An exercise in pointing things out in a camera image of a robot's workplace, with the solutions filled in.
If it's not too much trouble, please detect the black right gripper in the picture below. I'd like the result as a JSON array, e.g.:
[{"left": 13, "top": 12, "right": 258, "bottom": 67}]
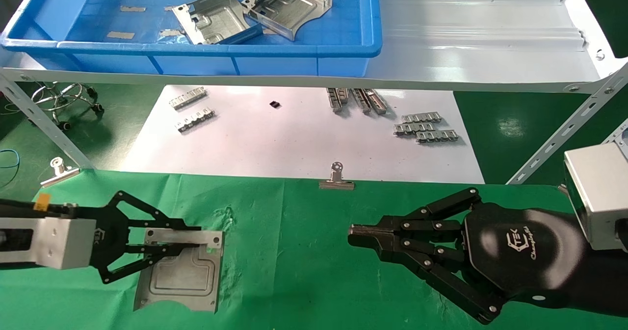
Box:
[{"left": 372, "top": 205, "right": 587, "bottom": 325}]

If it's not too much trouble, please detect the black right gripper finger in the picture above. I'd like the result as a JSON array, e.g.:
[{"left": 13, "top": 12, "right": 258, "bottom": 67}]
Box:
[{"left": 348, "top": 187, "right": 482, "bottom": 246}]

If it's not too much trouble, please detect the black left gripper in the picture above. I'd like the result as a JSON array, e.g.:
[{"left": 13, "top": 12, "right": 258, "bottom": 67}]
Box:
[{"left": 96, "top": 190, "right": 203, "bottom": 285}]

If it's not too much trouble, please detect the stamped sheet metal bracket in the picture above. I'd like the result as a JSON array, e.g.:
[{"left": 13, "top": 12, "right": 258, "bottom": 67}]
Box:
[
  {"left": 133, "top": 228, "right": 225, "bottom": 314},
  {"left": 172, "top": 0, "right": 263, "bottom": 46},
  {"left": 240, "top": 0, "right": 333, "bottom": 41}
]

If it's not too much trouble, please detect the silver binder clip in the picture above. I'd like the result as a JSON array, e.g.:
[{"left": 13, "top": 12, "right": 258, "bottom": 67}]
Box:
[
  {"left": 318, "top": 161, "right": 355, "bottom": 191},
  {"left": 40, "top": 157, "right": 80, "bottom": 189}
]

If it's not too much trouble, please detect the green table cloth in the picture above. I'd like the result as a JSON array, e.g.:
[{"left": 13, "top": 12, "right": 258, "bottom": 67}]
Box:
[{"left": 0, "top": 169, "right": 628, "bottom": 330}]

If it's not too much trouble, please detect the notched metal strip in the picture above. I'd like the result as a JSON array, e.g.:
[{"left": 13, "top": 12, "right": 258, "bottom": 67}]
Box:
[
  {"left": 401, "top": 113, "right": 443, "bottom": 124},
  {"left": 415, "top": 129, "right": 459, "bottom": 144},
  {"left": 175, "top": 107, "right": 216, "bottom": 134},
  {"left": 169, "top": 87, "right": 208, "bottom": 110},
  {"left": 393, "top": 122, "right": 435, "bottom": 137}
]

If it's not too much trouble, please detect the white paper sheet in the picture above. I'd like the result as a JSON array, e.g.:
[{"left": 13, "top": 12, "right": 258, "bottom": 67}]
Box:
[{"left": 120, "top": 85, "right": 486, "bottom": 184}]

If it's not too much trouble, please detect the perforated metal shelf strut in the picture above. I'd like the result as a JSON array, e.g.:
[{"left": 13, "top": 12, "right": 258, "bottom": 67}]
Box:
[
  {"left": 602, "top": 118, "right": 628, "bottom": 147},
  {"left": 505, "top": 63, "right": 628, "bottom": 185},
  {"left": 0, "top": 73, "right": 97, "bottom": 170}
]

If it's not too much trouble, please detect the chrome stool base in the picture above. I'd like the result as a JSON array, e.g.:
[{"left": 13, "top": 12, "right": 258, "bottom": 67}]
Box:
[{"left": 30, "top": 82, "right": 105, "bottom": 130}]

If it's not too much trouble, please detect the blue plastic bin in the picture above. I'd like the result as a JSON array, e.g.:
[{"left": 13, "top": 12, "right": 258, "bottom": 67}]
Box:
[{"left": 0, "top": 0, "right": 383, "bottom": 77}]

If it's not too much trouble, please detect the white shelf panel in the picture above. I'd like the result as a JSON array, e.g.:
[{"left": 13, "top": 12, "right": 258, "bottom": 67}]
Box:
[{"left": 0, "top": 0, "right": 628, "bottom": 94}]

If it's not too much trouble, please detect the thin blue cable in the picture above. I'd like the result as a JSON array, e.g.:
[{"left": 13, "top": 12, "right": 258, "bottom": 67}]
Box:
[{"left": 0, "top": 148, "right": 21, "bottom": 172}]

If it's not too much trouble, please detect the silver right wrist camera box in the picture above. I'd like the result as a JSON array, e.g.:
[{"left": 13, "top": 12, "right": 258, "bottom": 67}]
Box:
[{"left": 563, "top": 143, "right": 628, "bottom": 251}]

